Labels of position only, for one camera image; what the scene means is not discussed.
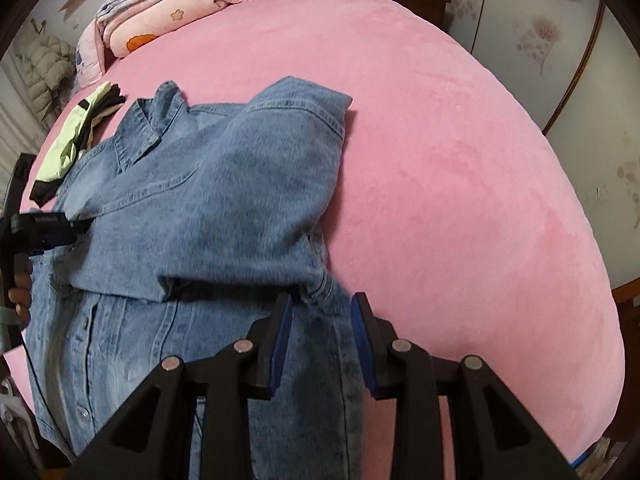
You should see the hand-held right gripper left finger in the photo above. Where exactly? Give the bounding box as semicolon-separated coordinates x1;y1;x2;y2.
65;292;294;480

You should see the green and black garment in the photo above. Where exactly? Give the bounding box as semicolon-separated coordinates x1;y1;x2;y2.
29;82;129;207

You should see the floral sliding-door wardrobe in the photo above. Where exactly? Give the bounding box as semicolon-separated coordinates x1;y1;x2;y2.
425;0;640;306

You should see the beige puffer jacket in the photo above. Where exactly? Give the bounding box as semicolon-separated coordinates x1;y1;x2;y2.
11;35;77;125

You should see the blue denim jacket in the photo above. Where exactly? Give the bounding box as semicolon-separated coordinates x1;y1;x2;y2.
25;76;367;480

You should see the pink bed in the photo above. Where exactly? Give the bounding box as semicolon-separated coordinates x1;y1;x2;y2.
0;0;628;480

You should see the person's left hand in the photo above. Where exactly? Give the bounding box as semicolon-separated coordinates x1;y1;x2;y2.
9;260;35;323

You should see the stack of folded blankets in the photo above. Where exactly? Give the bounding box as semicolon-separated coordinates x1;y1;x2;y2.
75;0;247;86

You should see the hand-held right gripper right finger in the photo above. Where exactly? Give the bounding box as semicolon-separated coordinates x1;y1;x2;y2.
350;291;583;480

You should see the dark wooden nightstand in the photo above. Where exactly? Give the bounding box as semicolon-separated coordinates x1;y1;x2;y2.
364;0;452;30

